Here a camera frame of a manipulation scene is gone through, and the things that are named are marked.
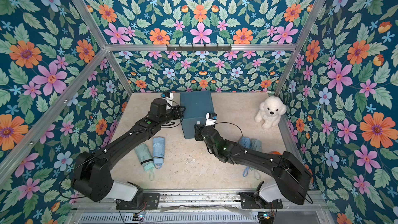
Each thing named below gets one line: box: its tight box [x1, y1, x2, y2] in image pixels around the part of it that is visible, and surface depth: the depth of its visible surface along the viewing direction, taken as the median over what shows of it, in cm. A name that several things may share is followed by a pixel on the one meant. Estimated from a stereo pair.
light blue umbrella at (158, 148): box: [152, 136, 165, 170], surface depth 88 cm
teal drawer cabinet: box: [179, 90, 216, 139], surface depth 87 cm
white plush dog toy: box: [254, 95, 287, 131], surface depth 92 cm
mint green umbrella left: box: [134, 143, 155, 181], surface depth 85 cm
